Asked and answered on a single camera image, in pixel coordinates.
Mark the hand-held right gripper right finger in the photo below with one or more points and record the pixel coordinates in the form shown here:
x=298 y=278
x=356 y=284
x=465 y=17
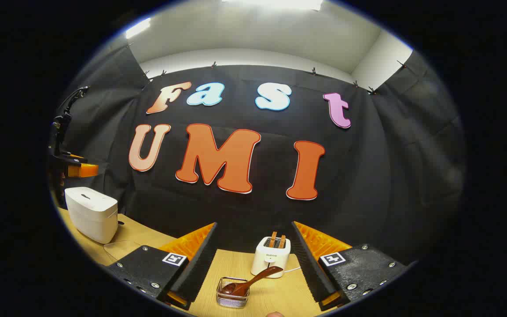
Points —
x=310 y=268

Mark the white toaster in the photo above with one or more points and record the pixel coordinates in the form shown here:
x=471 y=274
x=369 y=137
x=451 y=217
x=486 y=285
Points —
x=269 y=262

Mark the brown wooden spoon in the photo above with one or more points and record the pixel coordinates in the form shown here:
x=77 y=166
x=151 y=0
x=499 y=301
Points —
x=258 y=276

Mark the black backdrop cloth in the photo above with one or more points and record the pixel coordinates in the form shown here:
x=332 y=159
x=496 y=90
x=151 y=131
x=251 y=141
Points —
x=368 y=185

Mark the brown toast slice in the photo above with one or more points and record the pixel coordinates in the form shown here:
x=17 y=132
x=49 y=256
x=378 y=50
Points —
x=272 y=240
x=282 y=241

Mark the white rice cooker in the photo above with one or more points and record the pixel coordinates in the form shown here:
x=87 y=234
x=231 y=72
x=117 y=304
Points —
x=90 y=215

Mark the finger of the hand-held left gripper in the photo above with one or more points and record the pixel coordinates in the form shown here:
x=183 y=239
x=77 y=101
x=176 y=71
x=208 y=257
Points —
x=75 y=158
x=84 y=170

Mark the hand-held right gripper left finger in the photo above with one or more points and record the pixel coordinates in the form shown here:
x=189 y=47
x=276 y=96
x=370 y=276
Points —
x=196 y=268

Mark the ceiling light panel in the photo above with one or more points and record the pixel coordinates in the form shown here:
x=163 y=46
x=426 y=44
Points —
x=275 y=3
x=138 y=28

